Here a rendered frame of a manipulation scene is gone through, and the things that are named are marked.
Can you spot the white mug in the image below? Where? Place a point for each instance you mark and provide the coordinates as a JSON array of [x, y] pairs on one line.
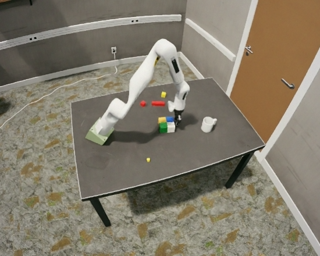
[[207, 126]]

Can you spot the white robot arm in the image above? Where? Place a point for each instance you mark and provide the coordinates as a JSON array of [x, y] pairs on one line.
[[140, 80]]

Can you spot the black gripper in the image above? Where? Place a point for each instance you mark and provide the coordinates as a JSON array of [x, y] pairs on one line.
[[178, 116]]

